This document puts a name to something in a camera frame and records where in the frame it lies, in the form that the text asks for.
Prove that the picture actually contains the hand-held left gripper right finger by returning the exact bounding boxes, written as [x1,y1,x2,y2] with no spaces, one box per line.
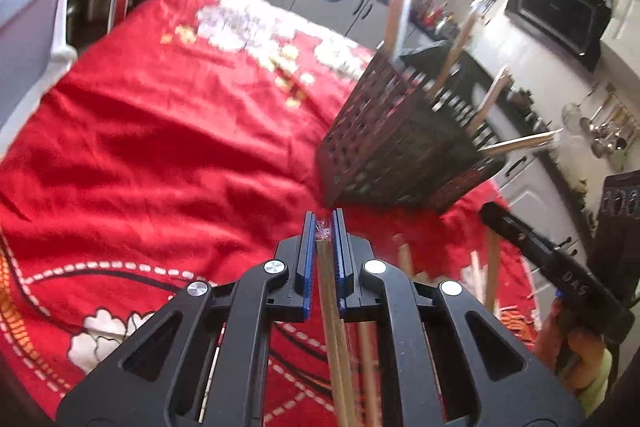
[333,208,586,427]

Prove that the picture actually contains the grey storage bin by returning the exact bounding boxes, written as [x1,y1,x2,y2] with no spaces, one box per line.
[0,0,86,158]

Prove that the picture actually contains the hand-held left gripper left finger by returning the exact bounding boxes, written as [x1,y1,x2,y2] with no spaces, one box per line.
[55,213,317,427]

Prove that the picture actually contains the red floral tablecloth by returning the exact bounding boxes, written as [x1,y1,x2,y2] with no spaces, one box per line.
[0,0,543,427]

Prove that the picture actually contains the dark perforated utensil basket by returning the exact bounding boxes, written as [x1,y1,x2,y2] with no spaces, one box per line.
[316,39,508,215]

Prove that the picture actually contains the person's right hand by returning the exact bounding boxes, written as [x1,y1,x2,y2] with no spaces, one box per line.
[535,304,606,385]

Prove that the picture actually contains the hanging small utensils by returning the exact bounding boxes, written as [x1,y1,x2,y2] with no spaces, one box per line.
[467,0,501,20]

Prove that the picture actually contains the hanging ladles rack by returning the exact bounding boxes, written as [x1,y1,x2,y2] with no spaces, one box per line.
[562,82,640,170]

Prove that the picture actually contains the steel kettle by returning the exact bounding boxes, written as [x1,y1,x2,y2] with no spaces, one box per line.
[507,87,533,112]

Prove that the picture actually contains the black range hood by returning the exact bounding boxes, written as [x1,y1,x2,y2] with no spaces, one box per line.
[504,0,615,72]

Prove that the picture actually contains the person's right forearm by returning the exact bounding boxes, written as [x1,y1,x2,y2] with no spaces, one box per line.
[580,352,616,415]

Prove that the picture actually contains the single chopstick pair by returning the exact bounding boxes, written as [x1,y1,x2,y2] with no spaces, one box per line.
[314,218,362,427]

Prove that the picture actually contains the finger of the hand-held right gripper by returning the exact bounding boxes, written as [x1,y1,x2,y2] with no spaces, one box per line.
[479,202,558,268]

